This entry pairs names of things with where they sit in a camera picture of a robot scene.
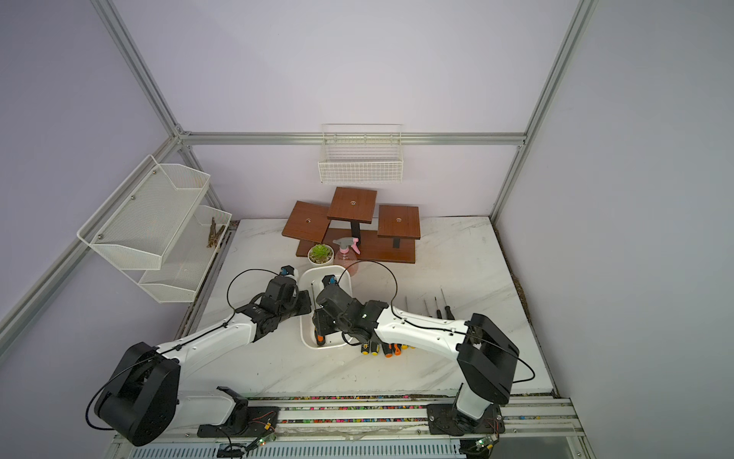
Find brown wooden tiered stand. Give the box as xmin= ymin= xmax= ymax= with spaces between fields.
xmin=282 ymin=187 xmax=422 ymax=264

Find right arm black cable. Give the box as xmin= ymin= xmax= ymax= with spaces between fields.
xmin=335 ymin=260 xmax=537 ymax=384

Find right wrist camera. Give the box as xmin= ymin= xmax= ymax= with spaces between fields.
xmin=322 ymin=275 xmax=338 ymax=288

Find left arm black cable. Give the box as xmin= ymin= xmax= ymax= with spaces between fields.
xmin=85 ymin=268 xmax=282 ymax=431

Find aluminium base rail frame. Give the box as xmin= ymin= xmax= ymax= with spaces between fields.
xmin=105 ymin=395 xmax=595 ymax=458

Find upper white mesh shelf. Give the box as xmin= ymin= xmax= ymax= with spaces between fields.
xmin=76 ymin=156 xmax=210 ymax=271

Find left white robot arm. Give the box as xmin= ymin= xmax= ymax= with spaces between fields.
xmin=85 ymin=272 xmax=312 ymax=447

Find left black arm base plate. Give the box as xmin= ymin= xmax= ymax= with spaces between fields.
xmin=197 ymin=386 xmax=280 ymax=438

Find white plastic storage box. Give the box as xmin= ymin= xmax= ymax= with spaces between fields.
xmin=299 ymin=264 xmax=354 ymax=350

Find brown twigs on shelf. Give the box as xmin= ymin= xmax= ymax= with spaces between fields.
xmin=208 ymin=217 xmax=227 ymax=248

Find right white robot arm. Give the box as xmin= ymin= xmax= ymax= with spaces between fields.
xmin=315 ymin=282 xmax=521 ymax=420

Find aluminium cage frame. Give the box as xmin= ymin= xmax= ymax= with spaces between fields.
xmin=1 ymin=1 xmax=598 ymax=361

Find lower white mesh shelf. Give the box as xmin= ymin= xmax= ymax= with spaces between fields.
xmin=125 ymin=205 xmax=231 ymax=303

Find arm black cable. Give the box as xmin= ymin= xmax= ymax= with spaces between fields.
xmin=335 ymin=260 xmax=537 ymax=384
xmin=85 ymin=268 xmax=282 ymax=431

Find pink spray bottle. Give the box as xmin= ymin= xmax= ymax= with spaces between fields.
xmin=333 ymin=236 xmax=361 ymax=277

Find white mesh shelf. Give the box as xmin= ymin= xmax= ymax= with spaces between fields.
xmin=76 ymin=156 xmax=210 ymax=271
xmin=125 ymin=205 xmax=231 ymax=303

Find white wire wall basket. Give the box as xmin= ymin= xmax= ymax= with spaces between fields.
xmin=318 ymin=124 xmax=404 ymax=186

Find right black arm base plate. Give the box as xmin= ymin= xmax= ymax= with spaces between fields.
xmin=425 ymin=384 xmax=506 ymax=436

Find small potted green plant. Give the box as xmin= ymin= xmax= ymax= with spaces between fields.
xmin=307 ymin=244 xmax=335 ymax=267

